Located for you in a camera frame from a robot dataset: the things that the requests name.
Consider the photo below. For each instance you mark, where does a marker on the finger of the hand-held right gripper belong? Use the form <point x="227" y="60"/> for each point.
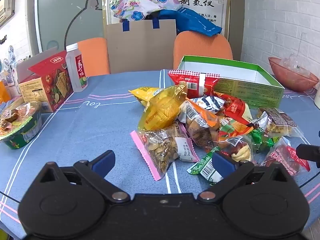
<point x="308" y="152"/>

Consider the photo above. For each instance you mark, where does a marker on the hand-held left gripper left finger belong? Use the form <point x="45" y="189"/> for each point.
<point x="103" y="162"/>

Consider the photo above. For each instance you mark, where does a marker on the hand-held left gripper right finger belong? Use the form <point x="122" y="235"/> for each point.
<point x="222" y="165"/>

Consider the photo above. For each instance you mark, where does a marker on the small green barcode packet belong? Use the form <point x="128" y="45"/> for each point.
<point x="202" y="167"/>

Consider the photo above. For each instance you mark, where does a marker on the clear dried fruit packet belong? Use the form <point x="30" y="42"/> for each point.
<point x="240" y="150"/>

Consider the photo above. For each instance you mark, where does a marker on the red clear snack packet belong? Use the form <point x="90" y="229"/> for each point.
<point x="280" y="155"/>

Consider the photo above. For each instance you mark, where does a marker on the leaf print orange packet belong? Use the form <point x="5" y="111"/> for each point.
<point x="232" y="130"/>

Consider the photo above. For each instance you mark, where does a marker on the brown clear snack packet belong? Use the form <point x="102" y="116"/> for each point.
<point x="277" y="125"/>

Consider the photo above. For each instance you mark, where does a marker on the orange clear cracker packet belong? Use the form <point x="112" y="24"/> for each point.
<point x="200" y="127"/>

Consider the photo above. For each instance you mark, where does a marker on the green candy packet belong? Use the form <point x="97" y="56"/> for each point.
<point x="262" y="140"/>

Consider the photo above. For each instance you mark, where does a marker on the pink-edged clear nut packet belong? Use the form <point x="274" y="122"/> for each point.
<point x="162" y="147"/>

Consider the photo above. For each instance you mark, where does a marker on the yellow snack bag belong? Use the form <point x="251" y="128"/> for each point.
<point x="160" y="107"/>

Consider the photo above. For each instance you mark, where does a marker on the green white cardboard box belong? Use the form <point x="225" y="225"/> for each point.
<point x="250" y="90"/>

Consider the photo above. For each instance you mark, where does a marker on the red checkered snack packet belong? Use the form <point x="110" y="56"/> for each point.
<point x="190" y="80"/>

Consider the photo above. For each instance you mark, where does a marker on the blue striped tablecloth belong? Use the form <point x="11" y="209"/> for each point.
<point x="100" y="120"/>

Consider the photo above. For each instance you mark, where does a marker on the pink plastic bowl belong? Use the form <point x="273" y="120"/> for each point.
<point x="287" y="80"/>

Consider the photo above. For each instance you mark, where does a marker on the green round snack tub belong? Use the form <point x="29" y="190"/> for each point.
<point x="25" y="132"/>

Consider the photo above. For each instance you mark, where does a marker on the clear plastic wrappers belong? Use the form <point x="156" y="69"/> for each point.
<point x="292" y="65"/>

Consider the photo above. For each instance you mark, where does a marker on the red cracker box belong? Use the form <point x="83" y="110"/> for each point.
<point x="50" y="87"/>

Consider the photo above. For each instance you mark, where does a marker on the red label plastic bottle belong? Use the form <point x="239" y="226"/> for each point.
<point x="72" y="67"/>

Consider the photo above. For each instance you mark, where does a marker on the orange chair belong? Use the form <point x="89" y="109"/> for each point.
<point x="200" y="47"/>
<point x="95" y="55"/>

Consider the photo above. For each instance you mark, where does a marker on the brown cardboard box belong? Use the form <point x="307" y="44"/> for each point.
<point x="140" y="47"/>

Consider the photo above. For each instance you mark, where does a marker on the blue bag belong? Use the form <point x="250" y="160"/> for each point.
<point x="195" y="21"/>

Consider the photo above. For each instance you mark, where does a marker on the framed white sign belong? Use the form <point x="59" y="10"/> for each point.
<point x="220" y="7"/>

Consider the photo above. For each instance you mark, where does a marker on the floral cloth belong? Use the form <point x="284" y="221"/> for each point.
<point x="140" y="2"/>

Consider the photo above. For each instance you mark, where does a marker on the white air conditioner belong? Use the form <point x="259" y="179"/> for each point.
<point x="6" y="7"/>

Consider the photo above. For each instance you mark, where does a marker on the blue white wall decoration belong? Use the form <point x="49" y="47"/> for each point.
<point x="11" y="55"/>

